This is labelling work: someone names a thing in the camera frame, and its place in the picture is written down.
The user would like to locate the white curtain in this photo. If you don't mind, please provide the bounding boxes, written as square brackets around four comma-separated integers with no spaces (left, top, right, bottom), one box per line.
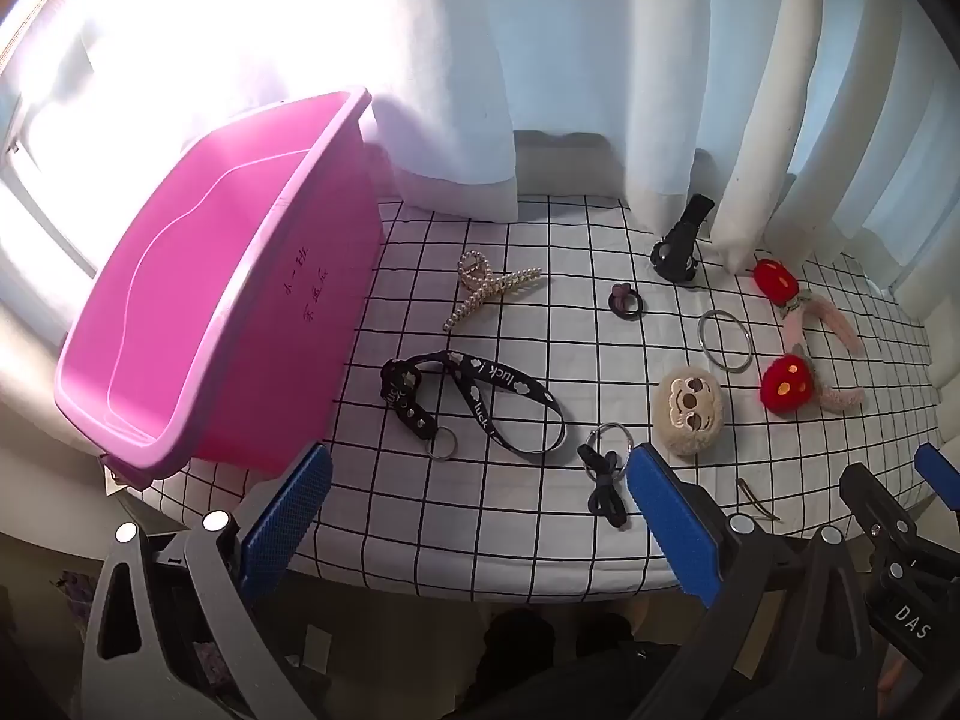
[626,0,960,293]
[0,0,518,222]

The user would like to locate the black printed lanyard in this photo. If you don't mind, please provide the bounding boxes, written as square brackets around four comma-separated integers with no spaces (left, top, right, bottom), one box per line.
[380,351,567,460]

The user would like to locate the black wrist watch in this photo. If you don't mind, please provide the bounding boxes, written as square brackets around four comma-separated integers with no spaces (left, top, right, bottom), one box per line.
[650,193,715,284]

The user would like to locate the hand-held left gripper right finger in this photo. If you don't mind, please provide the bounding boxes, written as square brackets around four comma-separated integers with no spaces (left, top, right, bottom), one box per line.
[626,444,875,720]

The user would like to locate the bobby pin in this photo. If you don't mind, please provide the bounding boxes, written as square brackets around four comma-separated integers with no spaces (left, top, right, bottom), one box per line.
[737,478,781,524]

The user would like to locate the beige sloth plush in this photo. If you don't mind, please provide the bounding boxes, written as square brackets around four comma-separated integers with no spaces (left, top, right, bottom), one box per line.
[658,367,723,457]

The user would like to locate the pearl hair claw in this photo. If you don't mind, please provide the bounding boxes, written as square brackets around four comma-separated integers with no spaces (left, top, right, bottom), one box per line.
[441,250,545,332]

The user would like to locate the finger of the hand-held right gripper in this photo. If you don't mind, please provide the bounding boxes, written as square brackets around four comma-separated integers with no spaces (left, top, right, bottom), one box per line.
[915,444,960,515]
[838,463,920,578]

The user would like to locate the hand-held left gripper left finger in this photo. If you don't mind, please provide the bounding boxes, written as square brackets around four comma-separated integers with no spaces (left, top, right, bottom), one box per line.
[81,444,335,720]

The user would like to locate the key ring with black strap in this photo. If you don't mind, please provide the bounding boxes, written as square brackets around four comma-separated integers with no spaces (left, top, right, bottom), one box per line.
[576,422,631,530]

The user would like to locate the silver bangle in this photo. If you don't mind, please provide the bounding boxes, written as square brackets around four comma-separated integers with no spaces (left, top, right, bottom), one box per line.
[697,309,753,372]

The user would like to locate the pink plastic tub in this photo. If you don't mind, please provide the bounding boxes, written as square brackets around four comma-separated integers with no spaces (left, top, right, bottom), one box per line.
[54,88,387,492]

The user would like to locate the pink strawberry headband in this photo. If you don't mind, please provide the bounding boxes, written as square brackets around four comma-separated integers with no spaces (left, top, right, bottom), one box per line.
[752,259,866,415]

